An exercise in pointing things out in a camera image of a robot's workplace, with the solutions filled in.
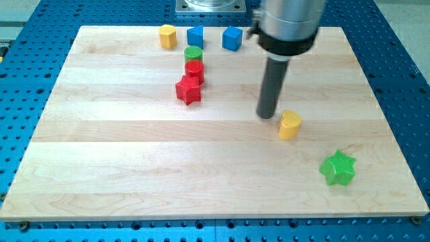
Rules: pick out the red star block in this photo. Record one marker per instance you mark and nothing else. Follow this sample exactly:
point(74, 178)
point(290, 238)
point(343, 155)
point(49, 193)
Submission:
point(188, 90)

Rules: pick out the yellow heart block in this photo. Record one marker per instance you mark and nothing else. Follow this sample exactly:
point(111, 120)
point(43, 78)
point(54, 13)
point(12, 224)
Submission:
point(289, 125)

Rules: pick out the green star block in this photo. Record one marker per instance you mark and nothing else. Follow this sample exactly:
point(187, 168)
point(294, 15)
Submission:
point(338, 169)

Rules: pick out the red cylinder block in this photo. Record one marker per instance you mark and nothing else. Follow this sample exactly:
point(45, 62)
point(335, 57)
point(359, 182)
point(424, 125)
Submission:
point(195, 68)

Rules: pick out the light wooden board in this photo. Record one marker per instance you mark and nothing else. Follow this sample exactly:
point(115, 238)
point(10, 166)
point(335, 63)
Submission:
point(114, 142)

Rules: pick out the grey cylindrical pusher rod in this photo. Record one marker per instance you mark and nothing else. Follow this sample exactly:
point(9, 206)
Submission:
point(275, 71)

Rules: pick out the green cylinder block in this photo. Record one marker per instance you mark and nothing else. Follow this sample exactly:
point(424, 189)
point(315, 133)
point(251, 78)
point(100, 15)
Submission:
point(193, 53)

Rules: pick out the blue cube block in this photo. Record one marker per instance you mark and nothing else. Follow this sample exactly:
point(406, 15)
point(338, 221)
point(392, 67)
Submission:
point(232, 38)

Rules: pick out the blue triangle block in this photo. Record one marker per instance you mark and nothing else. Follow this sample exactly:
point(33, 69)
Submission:
point(195, 36)

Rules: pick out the yellow pentagon block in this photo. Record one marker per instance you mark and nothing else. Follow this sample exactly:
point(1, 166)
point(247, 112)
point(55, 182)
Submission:
point(168, 37)

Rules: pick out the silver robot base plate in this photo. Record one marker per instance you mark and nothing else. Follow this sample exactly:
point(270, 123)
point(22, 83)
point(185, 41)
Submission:
point(210, 6)

